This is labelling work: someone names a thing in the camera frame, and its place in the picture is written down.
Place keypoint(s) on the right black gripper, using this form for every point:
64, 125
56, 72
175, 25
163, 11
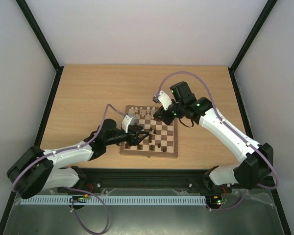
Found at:
165, 115

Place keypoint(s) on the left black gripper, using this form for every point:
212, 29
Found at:
134, 141

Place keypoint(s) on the wooden chess board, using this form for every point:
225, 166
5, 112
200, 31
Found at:
163, 139

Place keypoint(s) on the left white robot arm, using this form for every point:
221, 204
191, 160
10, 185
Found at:
39, 169

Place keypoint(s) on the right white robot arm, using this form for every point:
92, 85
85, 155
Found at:
253, 158

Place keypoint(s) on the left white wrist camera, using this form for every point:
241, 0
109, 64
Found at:
128, 120

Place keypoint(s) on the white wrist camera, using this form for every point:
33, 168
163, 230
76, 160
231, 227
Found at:
163, 98
128, 120

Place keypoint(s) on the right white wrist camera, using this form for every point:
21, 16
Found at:
163, 98

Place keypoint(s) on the black aluminium frame rail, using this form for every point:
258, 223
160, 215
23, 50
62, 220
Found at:
193, 181

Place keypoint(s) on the white slotted cable duct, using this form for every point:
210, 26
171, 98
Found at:
117, 200

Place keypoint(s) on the right black frame post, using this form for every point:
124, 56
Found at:
267, 9

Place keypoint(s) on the black frame post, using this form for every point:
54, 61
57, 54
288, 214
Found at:
267, 9
26, 11

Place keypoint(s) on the left black frame post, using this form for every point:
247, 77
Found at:
26, 11

